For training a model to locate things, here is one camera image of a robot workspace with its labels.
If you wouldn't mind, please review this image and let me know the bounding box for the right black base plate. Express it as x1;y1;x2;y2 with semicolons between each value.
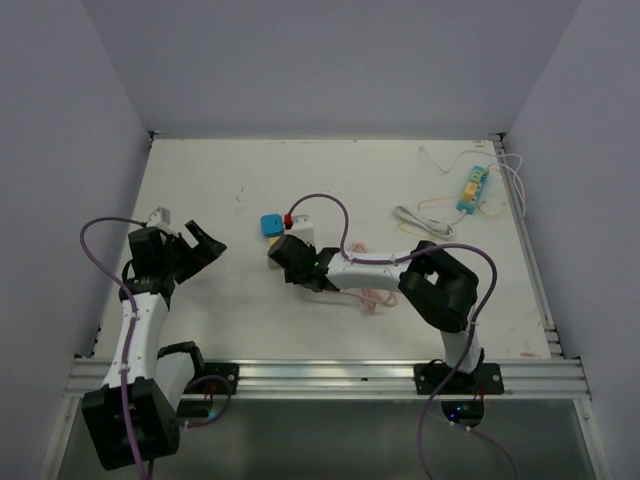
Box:
413;360;505;396

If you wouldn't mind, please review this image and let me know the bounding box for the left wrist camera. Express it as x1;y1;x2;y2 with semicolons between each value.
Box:
146;207;173;234

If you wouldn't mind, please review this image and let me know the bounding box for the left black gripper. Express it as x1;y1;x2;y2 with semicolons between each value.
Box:
159;221;225;284

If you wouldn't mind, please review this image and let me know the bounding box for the aluminium rail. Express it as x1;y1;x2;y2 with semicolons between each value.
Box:
64;358;586;399

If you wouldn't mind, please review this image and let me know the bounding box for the thin white cable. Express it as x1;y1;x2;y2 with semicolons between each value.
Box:
417;145;527;216

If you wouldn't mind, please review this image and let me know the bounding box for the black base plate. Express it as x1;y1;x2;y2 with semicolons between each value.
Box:
197;361;240;396
413;360;505;396

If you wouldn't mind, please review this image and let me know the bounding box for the blue plug adapter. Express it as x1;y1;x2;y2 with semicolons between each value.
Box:
260;213;285;238

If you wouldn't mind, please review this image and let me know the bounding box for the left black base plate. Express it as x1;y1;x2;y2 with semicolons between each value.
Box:
197;361;240;396

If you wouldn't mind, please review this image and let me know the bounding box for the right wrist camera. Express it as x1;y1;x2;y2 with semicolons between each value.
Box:
284;214;316;246

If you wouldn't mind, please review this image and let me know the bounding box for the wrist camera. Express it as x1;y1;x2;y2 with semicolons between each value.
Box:
146;207;173;234
284;214;316;246

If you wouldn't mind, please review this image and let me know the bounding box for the pink power strip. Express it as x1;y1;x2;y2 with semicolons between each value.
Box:
312;242;404;313

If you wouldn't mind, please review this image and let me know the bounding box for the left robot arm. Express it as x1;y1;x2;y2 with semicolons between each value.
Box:
81;213;227;479

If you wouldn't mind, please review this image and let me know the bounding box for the white flat cable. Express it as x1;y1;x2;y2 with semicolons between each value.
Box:
393;204;454;239

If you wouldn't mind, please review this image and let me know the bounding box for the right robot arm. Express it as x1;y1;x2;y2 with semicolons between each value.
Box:
268;235;497;393

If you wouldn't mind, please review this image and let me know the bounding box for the teal power strip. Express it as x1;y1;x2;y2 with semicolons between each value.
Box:
456;165;489;215

